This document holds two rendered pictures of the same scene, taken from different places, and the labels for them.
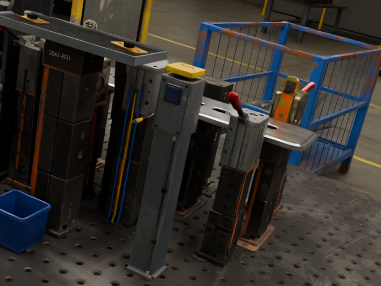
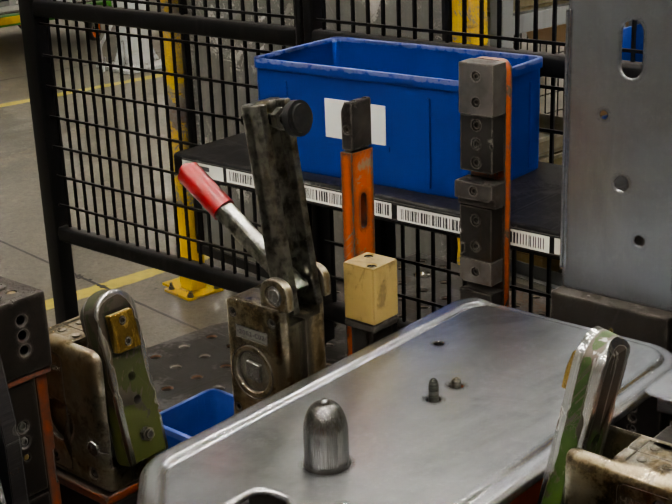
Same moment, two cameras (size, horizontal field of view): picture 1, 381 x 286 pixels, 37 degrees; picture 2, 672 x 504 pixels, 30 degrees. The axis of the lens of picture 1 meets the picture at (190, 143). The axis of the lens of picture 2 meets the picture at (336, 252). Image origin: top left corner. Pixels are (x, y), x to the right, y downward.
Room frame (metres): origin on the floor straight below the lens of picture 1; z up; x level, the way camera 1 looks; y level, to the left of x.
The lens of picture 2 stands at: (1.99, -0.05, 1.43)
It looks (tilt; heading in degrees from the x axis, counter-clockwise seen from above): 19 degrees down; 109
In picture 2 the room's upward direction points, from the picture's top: 2 degrees counter-clockwise
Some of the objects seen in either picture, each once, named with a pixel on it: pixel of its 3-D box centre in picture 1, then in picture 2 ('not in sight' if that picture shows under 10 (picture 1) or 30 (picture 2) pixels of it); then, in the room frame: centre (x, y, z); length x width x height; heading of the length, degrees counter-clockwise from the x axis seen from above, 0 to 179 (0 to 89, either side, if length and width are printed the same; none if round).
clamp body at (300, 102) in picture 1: (276, 151); not in sight; (1.55, -0.24, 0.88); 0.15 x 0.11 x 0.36; 158
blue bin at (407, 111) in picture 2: not in sight; (396, 111); (1.58, 1.34, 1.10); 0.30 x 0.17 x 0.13; 161
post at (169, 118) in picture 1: (164, 178); not in sight; (1.10, 0.04, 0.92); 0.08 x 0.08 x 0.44; 68
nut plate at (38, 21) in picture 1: (32, 16); not in sight; (1.25, 0.40, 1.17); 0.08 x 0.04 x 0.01; 53
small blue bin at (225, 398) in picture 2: not in sight; (210, 448); (1.42, 1.12, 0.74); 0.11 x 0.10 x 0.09; 68
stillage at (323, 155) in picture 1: (283, 105); not in sight; (3.74, -0.56, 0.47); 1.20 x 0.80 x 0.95; 150
